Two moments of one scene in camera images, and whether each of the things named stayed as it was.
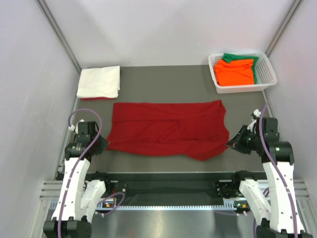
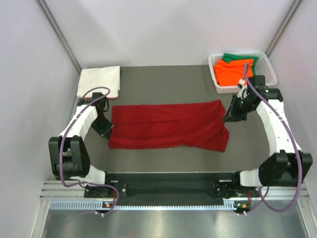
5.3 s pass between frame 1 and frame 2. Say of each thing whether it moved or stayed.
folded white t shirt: stayed
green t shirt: stayed
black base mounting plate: stayed
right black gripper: moved
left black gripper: moved
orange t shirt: stayed
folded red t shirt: stayed
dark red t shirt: moved
